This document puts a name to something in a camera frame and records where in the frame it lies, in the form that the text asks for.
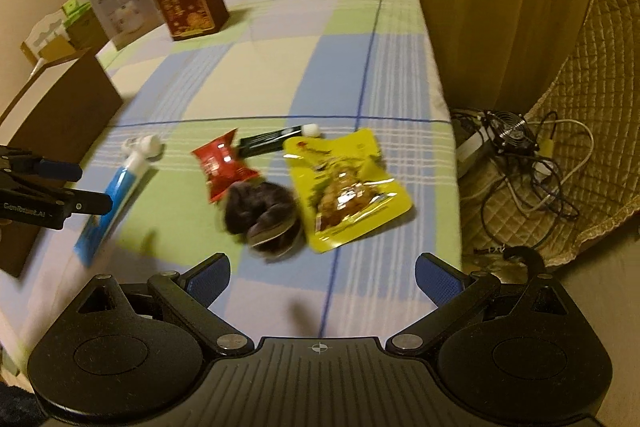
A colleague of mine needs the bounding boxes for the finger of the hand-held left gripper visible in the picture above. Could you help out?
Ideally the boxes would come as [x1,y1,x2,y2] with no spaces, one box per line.
[0,146,84,180]
[10,177,114,214]

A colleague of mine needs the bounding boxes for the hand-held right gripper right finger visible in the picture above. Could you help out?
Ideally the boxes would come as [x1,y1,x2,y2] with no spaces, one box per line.
[389,253,576,353]

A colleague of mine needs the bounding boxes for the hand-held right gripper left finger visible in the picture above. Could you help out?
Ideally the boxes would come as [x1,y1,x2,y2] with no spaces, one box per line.
[70,253,251,353]

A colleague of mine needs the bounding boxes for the blue tube with white cap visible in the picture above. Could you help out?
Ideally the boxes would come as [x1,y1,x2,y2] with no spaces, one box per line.
[74,134,165,268]

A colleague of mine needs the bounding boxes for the brown cardboard storage box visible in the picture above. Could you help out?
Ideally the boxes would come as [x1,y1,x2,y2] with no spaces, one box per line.
[0,48,125,278]

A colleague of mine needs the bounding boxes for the red snack packet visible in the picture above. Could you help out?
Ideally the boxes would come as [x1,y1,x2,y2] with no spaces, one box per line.
[191,129,261,204]

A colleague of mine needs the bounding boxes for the black tube with white cap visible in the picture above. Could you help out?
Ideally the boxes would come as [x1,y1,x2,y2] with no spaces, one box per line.
[239,123,321,156]

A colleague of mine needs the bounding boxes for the yellow snack packet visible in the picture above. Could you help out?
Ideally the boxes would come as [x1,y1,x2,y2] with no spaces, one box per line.
[282,128,414,255]

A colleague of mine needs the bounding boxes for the grey power adapter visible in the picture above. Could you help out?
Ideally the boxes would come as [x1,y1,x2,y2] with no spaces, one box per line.
[455,124,497,178]

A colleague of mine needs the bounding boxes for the white carved headboard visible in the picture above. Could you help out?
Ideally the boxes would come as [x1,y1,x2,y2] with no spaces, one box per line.
[20,12,69,58]

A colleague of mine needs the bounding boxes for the open cardboard box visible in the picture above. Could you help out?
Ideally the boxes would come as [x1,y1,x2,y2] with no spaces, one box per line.
[39,16,109,62]

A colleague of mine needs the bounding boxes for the green tissue packs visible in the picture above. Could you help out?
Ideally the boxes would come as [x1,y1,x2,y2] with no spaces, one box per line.
[60,0,96,30]

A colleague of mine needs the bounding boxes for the small black fan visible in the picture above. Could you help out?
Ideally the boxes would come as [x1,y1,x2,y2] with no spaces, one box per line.
[487,112,542,154]

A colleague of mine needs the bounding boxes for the white humidifier box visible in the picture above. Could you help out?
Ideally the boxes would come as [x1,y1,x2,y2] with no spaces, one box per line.
[85,0,166,50]

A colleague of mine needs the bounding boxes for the chair with quilted cover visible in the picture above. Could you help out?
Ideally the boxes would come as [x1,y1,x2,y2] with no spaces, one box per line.
[452,0,640,269]

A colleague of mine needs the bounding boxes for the white cable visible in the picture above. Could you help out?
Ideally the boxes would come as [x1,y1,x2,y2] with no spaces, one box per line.
[500,119,595,204]

